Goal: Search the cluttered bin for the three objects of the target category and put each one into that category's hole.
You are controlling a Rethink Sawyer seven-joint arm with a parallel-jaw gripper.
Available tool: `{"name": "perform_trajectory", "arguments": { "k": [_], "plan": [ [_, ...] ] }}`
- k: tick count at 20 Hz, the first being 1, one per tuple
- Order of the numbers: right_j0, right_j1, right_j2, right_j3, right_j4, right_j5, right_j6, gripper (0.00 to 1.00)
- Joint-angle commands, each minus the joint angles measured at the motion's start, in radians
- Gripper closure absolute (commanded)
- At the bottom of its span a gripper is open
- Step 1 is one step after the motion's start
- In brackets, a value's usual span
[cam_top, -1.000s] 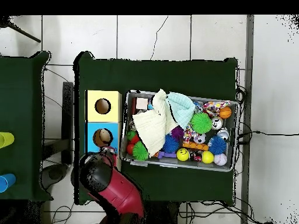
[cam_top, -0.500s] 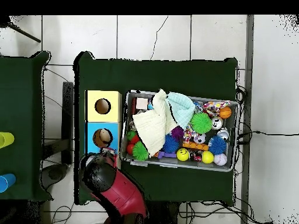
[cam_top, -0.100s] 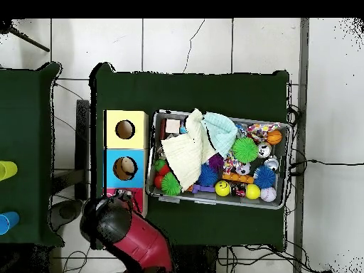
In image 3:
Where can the blue fuzzy ball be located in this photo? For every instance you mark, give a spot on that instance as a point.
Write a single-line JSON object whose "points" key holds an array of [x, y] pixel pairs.
{"points": [[265, 176]]}

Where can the orange basketball toy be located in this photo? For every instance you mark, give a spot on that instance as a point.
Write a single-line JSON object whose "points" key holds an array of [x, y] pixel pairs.
{"points": [[274, 137]]}

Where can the purple spiky ball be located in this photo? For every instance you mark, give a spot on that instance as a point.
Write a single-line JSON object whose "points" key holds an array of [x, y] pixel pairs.
{"points": [[216, 162]]}

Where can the smooth yellow ball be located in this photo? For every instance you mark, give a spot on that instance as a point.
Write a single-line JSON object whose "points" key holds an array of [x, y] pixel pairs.
{"points": [[252, 191]]}

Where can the yellow plastic cup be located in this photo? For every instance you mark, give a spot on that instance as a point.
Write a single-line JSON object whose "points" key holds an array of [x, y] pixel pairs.
{"points": [[7, 170]]}

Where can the dark green table cloth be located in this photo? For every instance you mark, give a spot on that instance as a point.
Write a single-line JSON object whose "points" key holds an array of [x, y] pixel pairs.
{"points": [[199, 91], [25, 125]]}

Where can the large green fuzzy ball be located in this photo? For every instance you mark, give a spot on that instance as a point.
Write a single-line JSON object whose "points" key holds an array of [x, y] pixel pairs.
{"points": [[245, 149]]}

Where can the wooden box with three holes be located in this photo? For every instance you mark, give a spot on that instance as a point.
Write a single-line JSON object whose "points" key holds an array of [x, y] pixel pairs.
{"points": [[125, 152]]}

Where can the silver drink can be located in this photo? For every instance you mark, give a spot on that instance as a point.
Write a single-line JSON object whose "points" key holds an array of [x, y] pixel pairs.
{"points": [[272, 164]]}

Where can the clear mesh bin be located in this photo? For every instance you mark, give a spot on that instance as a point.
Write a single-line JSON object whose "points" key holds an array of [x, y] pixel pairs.
{"points": [[149, 170]]}

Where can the colourful polka dot fabric toy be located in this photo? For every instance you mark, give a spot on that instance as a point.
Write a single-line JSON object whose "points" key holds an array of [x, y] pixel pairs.
{"points": [[261, 129]]}

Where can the green spiky ball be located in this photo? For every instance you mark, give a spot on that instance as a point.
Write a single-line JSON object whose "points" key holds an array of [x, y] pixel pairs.
{"points": [[171, 183]]}

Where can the black equipment stand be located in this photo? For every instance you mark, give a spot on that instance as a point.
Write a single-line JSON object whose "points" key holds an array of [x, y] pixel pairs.
{"points": [[83, 142]]}

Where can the white baseball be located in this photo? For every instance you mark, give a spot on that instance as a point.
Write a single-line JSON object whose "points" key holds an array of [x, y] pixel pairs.
{"points": [[268, 194]]}

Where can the cream yellow waffle cloth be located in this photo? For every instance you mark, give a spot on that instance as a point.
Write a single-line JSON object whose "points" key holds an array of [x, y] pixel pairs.
{"points": [[183, 153]]}

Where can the pale wooden cube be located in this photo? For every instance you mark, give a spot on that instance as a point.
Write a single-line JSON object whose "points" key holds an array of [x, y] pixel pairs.
{"points": [[172, 125]]}

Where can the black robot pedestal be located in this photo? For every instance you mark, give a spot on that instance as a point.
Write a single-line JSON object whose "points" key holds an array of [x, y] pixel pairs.
{"points": [[199, 261]]}

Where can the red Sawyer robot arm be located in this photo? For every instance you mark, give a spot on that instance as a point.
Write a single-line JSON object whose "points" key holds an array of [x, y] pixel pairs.
{"points": [[139, 239]]}

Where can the black tripod leg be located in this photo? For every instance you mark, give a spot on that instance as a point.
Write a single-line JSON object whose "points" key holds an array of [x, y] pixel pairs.
{"points": [[28, 40]]}

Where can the mint green waffle cloth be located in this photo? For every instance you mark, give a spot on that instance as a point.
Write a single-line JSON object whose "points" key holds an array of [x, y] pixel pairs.
{"points": [[223, 131]]}

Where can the blue plastic cup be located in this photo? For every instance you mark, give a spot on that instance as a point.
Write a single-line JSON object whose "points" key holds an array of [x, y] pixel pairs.
{"points": [[8, 222]]}

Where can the dark blue spiky ball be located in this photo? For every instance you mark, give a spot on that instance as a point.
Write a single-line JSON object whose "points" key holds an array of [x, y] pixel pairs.
{"points": [[208, 176]]}

